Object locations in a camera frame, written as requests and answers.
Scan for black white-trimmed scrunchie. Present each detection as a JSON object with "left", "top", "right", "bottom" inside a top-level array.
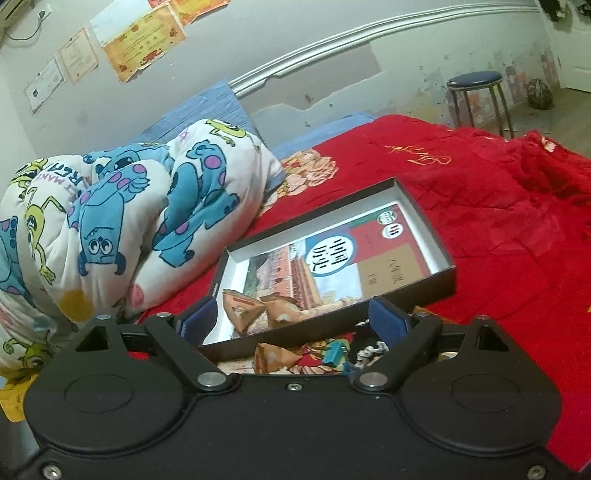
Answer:
[{"left": 349, "top": 340, "right": 390, "bottom": 371}]

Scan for teal binder clip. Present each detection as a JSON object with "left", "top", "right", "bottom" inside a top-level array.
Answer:
[{"left": 322, "top": 339, "right": 349, "bottom": 367}]

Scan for brown triangular snack packet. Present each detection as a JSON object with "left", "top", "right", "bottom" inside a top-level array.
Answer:
[
  {"left": 260, "top": 294, "right": 308, "bottom": 329},
  {"left": 222, "top": 289, "right": 266, "bottom": 334},
  {"left": 252, "top": 343, "right": 301, "bottom": 375}
]

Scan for colourful history textbook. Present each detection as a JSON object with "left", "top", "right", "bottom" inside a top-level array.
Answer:
[{"left": 238, "top": 203, "right": 431, "bottom": 310}]

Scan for black shallow box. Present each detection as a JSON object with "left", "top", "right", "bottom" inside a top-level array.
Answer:
[{"left": 200, "top": 178, "right": 457, "bottom": 362}]

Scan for monster cartoon white quilt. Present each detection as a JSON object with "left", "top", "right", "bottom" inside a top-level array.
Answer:
[{"left": 1, "top": 119, "right": 286, "bottom": 378}]

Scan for red plush blanket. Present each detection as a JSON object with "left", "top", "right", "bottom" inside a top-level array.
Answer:
[{"left": 124, "top": 114, "right": 591, "bottom": 471}]

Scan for blue bed sheet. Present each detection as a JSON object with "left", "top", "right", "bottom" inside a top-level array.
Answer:
[{"left": 270, "top": 112, "right": 377, "bottom": 160}]

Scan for blue pillow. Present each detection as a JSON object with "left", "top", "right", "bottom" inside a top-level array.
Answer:
[{"left": 131, "top": 80, "right": 259, "bottom": 143}]

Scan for blue seat metal stool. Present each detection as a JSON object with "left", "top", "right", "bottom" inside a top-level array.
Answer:
[{"left": 445, "top": 70, "right": 516, "bottom": 139}]

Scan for dark patterned ball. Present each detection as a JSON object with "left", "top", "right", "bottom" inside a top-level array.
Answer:
[{"left": 527, "top": 79, "right": 554, "bottom": 110}]

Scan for white door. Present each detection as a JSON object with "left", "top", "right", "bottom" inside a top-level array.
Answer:
[{"left": 536, "top": 1, "right": 591, "bottom": 93}]

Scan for dark hanging clothes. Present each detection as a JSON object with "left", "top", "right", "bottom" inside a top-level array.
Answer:
[{"left": 539, "top": 0, "right": 590, "bottom": 22}]

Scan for yellow red wall certificate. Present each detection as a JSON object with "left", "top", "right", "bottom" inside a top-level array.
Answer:
[{"left": 103, "top": 3, "right": 186, "bottom": 83}]

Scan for white framed wall certificate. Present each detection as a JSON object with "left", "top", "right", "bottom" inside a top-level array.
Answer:
[{"left": 58, "top": 28, "right": 99, "bottom": 85}]

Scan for orange wall certificate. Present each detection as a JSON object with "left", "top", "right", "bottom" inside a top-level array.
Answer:
[{"left": 169, "top": 0, "right": 230, "bottom": 26}]

